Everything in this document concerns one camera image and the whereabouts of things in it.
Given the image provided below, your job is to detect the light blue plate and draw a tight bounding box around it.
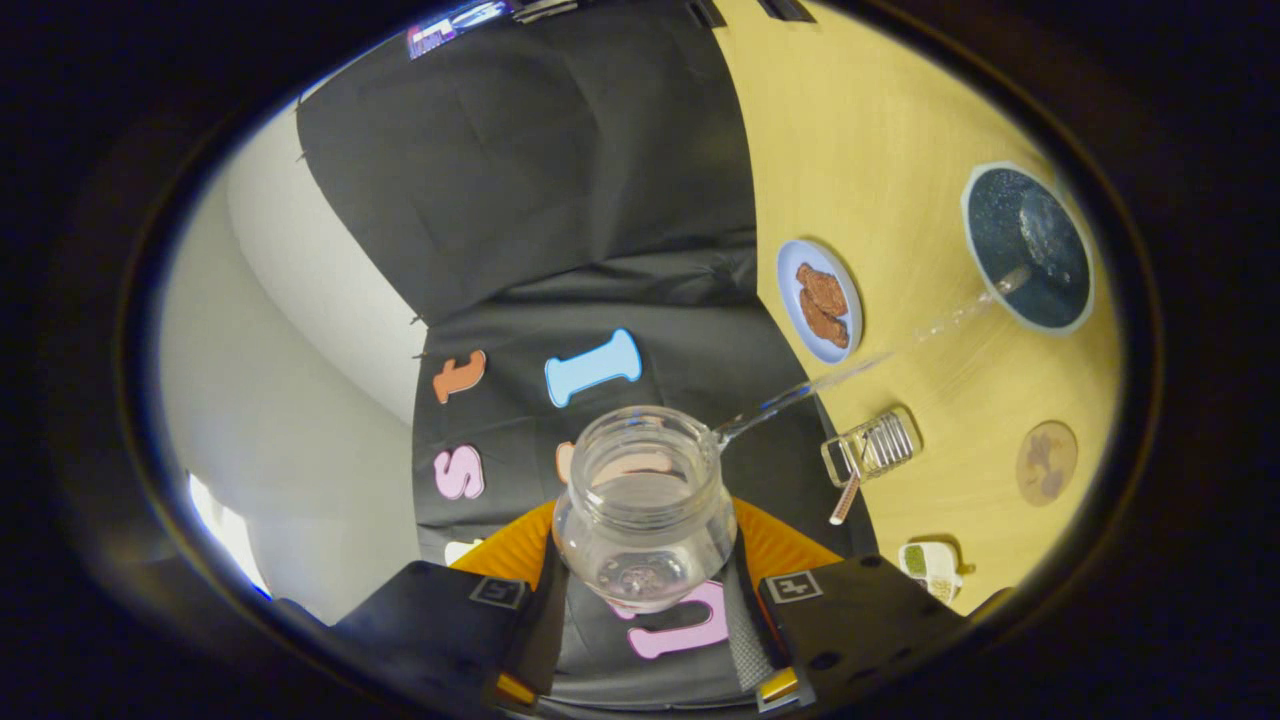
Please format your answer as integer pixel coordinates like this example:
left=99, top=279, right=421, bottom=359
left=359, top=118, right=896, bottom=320
left=776, top=238, right=864, bottom=365

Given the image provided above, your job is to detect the white cup with wooden handle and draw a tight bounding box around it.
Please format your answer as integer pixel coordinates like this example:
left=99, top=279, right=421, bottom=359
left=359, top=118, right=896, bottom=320
left=960, top=160, right=1096, bottom=336

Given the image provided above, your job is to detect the white divided bean dish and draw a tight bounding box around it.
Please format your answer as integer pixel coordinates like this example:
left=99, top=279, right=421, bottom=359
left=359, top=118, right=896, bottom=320
left=897, top=540, right=964, bottom=604

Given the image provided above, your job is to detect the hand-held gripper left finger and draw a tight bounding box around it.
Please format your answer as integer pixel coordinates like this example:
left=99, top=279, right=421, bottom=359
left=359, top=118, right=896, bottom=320
left=330, top=500, right=571, bottom=713

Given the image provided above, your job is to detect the clear glass bottle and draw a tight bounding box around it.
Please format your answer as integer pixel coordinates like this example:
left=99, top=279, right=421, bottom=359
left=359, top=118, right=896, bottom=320
left=552, top=405, right=739, bottom=614

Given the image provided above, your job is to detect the wooden table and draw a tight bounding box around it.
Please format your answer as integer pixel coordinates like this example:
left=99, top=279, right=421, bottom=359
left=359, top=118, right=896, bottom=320
left=712, top=0, right=1126, bottom=616

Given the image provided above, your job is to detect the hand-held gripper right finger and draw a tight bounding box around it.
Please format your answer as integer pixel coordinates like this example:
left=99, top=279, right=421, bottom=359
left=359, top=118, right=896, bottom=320
left=720, top=497, right=969, bottom=713

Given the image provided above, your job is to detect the small ribbed glass container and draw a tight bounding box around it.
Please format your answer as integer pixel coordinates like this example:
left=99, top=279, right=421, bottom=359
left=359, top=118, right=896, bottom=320
left=821, top=405, right=923, bottom=488

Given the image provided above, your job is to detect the round cork coaster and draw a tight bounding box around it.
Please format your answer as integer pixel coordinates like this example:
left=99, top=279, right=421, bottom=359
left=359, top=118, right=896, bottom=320
left=1016, top=420, right=1079, bottom=507

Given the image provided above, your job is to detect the brown cookie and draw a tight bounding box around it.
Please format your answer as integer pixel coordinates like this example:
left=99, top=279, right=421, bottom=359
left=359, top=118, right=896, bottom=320
left=798, top=292, right=851, bottom=350
left=796, top=262, right=849, bottom=317

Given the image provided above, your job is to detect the black backdrop cloth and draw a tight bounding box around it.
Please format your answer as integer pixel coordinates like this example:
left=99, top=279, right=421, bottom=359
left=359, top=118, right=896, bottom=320
left=295, top=0, right=881, bottom=713

